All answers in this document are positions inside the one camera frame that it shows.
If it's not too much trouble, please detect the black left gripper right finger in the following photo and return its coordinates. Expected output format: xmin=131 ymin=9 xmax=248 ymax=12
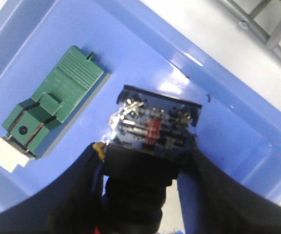
xmin=177 ymin=140 xmax=281 ymax=234

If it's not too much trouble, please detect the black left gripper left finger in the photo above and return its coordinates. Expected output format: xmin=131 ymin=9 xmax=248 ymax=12
xmin=0 ymin=144 xmax=103 ymax=234

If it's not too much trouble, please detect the red emergency push button switch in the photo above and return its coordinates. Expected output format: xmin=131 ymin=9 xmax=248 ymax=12
xmin=95 ymin=85 xmax=202 ymax=234

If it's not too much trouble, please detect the blue plastic tray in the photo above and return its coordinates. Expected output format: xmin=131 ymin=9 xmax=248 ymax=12
xmin=0 ymin=0 xmax=281 ymax=234

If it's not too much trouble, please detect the green and beige electrical module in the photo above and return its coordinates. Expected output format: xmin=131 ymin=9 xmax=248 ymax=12
xmin=0 ymin=46 xmax=105 ymax=173

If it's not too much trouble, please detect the silver wire rack frame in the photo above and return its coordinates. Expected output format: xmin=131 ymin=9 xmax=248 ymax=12
xmin=220 ymin=0 xmax=281 ymax=62

